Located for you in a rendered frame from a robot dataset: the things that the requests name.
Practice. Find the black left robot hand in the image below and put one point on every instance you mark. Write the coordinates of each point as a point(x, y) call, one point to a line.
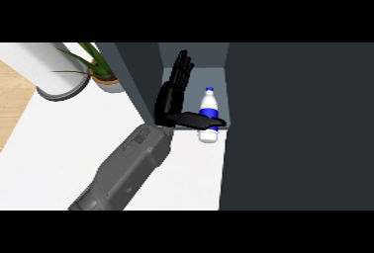
point(170, 99)

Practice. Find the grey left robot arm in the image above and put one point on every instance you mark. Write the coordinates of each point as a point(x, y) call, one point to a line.
point(127, 168)

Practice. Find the white blue water bottle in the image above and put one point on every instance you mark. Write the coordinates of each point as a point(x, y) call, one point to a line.
point(209, 99)

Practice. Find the dark grey cabinet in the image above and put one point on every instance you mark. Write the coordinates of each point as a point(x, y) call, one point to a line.
point(141, 72)

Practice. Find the dark grey cabinet door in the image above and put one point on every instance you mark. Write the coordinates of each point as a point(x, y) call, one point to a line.
point(297, 128)

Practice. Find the tan plant pot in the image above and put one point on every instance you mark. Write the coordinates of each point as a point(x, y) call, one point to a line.
point(110, 85)

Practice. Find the green leafy plant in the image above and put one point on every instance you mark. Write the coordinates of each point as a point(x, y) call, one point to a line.
point(98, 64)

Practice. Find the white cylinder with grey rim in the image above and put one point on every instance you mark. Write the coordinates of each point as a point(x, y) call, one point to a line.
point(42, 69)

